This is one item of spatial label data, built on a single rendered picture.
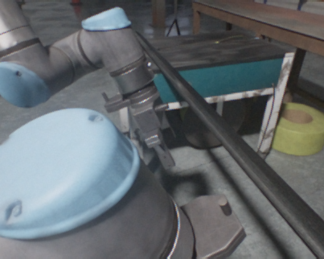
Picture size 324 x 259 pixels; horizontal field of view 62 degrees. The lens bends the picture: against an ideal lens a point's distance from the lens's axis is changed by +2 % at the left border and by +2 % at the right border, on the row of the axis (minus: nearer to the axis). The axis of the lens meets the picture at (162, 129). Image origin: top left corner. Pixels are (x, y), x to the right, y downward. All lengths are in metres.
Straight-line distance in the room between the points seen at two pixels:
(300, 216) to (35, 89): 0.53
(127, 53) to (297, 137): 1.57
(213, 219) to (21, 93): 0.39
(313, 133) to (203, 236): 1.75
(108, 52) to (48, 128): 0.40
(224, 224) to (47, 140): 0.19
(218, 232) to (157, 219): 0.10
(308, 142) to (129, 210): 1.89
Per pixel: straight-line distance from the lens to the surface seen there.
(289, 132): 1.96
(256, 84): 1.55
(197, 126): 1.75
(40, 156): 0.17
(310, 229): 0.57
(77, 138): 0.16
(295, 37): 1.80
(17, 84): 0.53
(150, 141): 0.56
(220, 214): 0.29
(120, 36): 0.56
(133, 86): 0.57
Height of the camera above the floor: 1.16
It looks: 33 degrees down
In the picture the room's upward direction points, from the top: 1 degrees counter-clockwise
